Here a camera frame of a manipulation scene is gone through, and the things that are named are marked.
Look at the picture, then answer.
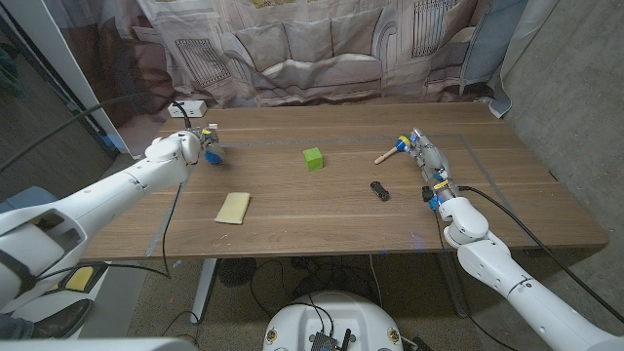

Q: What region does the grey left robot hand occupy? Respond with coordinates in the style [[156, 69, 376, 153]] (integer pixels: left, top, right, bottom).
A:
[[192, 124, 226, 166]]

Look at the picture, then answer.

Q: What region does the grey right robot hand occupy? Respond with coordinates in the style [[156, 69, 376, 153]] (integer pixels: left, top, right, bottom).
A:
[[408, 127, 452, 185]]

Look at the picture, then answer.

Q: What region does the wooden maraca with coloured head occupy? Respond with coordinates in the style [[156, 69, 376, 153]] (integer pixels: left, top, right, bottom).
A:
[[373, 135, 412, 166]]

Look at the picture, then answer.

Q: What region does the black toy car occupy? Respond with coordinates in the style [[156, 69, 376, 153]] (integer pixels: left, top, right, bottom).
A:
[[370, 180, 391, 202]]

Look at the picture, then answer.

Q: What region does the yellow sticky note pad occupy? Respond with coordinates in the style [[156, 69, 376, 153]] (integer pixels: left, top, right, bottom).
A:
[[214, 191, 252, 225]]

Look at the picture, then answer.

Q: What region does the green block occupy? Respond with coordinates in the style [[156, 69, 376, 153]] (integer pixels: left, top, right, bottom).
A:
[[302, 146, 325, 173]]

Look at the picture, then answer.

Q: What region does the white power strip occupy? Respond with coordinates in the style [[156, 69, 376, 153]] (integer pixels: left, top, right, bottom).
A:
[[167, 99, 208, 119]]

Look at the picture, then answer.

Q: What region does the grey table leg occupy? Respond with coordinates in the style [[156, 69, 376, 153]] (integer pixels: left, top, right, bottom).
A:
[[438, 251, 470, 318]]

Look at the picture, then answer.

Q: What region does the printed sofa backdrop cloth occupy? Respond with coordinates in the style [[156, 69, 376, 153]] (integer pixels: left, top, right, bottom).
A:
[[46, 0, 530, 157]]

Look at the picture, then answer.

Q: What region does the black round fan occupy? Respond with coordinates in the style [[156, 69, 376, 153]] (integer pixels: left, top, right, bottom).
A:
[[217, 256, 257, 288]]

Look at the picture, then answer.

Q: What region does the white table leg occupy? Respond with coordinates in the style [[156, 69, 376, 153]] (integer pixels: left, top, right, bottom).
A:
[[189, 257, 218, 326]]

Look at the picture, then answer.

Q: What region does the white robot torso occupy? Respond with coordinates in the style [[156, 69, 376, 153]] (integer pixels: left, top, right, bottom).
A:
[[262, 291, 405, 351]]

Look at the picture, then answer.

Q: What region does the yellow and black foot pedal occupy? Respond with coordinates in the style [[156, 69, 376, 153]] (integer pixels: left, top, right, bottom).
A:
[[46, 262, 109, 293]]

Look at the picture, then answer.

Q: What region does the teal green garment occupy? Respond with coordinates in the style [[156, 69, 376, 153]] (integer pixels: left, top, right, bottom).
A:
[[0, 46, 23, 98]]

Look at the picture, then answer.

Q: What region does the black torso module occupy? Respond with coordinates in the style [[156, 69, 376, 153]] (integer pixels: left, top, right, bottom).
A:
[[309, 329, 352, 351]]

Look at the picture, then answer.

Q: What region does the black shoe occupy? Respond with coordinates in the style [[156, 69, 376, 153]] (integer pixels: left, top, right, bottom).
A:
[[31, 297, 95, 340]]

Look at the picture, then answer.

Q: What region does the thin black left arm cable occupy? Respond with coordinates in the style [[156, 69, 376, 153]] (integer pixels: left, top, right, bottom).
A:
[[36, 179, 185, 282]]

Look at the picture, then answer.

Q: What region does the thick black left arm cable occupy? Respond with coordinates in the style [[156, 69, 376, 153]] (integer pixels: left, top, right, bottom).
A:
[[0, 92, 192, 175]]

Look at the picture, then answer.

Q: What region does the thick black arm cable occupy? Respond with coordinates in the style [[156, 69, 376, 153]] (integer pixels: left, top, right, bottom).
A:
[[457, 184, 624, 324], [0, 92, 192, 175]]

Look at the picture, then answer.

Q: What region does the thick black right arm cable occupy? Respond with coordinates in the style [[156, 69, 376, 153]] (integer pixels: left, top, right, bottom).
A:
[[457, 184, 624, 324]]

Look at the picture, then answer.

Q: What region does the white partition frame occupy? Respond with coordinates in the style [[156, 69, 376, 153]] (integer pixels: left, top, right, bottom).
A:
[[0, 0, 133, 157]]

